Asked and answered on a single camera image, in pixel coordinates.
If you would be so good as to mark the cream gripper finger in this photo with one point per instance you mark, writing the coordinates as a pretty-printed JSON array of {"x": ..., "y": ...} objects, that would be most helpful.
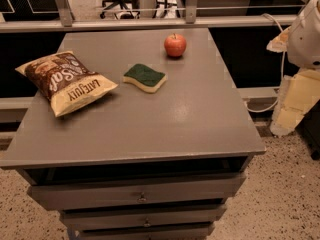
[
  {"x": 297, "y": 96},
  {"x": 280, "y": 42}
]

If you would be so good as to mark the red apple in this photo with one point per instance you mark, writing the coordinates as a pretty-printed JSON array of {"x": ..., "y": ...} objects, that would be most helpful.
[{"x": 175, "y": 45}]

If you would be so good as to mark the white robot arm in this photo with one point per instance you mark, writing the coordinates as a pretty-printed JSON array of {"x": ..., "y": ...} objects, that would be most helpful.
[{"x": 303, "y": 49}]

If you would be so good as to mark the brown chip bag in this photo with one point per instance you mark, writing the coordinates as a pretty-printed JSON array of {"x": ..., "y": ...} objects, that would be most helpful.
[{"x": 66, "y": 82}]

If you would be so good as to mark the green yellow sponge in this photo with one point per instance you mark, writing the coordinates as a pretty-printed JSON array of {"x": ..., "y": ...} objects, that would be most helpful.
[{"x": 145, "y": 78}]

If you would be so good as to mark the black office chair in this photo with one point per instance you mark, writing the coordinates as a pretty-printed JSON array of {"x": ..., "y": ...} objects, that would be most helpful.
[{"x": 124, "y": 13}]

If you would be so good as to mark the grey drawer cabinet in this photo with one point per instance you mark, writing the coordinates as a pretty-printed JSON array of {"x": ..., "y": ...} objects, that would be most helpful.
[{"x": 137, "y": 165}]

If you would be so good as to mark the metal railing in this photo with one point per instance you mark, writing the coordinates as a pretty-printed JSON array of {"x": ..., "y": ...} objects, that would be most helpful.
[{"x": 84, "y": 15}]

